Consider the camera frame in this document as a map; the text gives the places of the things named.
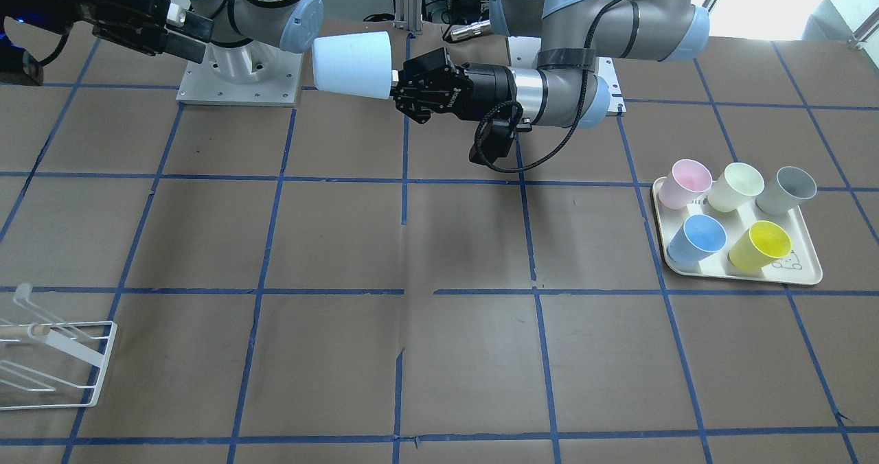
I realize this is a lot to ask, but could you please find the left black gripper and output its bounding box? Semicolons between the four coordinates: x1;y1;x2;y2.
391;47;516;124

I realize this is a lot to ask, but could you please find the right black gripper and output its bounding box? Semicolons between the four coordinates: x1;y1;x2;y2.
1;0;214;64

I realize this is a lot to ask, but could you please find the light blue cup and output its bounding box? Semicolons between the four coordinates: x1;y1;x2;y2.
312;30;393;100

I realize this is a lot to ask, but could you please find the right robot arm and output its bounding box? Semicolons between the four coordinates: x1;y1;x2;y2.
1;0;323;86

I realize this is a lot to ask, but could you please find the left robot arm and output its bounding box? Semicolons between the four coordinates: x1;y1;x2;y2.
391;0;710;128

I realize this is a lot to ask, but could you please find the pink cup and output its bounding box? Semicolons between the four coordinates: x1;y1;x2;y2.
657;159;714;210

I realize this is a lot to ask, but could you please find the pale green cup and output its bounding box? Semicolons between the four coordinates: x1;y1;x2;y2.
707;163;765;213

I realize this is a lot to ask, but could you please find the yellow cup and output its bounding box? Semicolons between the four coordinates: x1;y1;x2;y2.
728;220;793;272

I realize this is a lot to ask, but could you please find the grey cup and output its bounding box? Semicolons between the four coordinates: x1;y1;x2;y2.
755;166;817;216

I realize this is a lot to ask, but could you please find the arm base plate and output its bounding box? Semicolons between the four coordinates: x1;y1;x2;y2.
507;36;626;116
176;41;304;108

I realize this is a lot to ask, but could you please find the aluminium frame post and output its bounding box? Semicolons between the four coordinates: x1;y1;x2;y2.
393;0;430;34

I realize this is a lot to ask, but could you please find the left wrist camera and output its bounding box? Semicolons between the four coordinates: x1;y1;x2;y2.
470;100;532;166

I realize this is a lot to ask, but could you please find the white wire cup rack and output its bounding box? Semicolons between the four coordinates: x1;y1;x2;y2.
1;283;118;412

